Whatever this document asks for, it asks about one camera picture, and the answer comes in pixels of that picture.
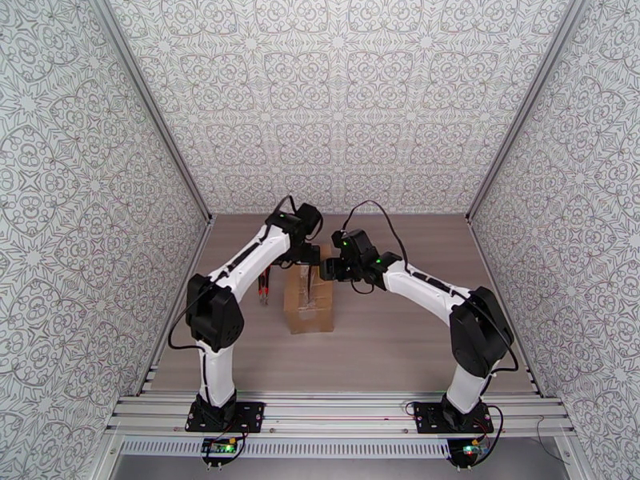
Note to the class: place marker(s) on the aluminium corner post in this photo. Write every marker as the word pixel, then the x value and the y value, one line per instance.
pixel 152 106
pixel 525 106

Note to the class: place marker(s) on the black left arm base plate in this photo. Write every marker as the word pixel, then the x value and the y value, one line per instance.
pixel 250 416

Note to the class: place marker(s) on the clear packing tape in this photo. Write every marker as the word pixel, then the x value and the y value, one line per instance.
pixel 315 293

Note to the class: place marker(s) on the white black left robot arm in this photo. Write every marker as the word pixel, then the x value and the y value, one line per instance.
pixel 250 256

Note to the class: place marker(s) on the aluminium mounting rail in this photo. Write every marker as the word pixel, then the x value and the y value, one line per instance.
pixel 340 411

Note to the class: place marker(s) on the brown cardboard express box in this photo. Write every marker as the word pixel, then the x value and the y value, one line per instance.
pixel 310 318

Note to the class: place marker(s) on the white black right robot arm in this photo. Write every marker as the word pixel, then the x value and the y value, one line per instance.
pixel 420 286

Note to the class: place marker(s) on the red black utility knife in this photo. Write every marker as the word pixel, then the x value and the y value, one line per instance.
pixel 263 291

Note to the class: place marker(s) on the perforated metal vent strip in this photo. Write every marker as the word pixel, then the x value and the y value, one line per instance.
pixel 325 447

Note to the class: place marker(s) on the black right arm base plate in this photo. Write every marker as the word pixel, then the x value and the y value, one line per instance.
pixel 427 418

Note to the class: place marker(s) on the aluminium table edge strip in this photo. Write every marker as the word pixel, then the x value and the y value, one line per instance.
pixel 198 253
pixel 483 253

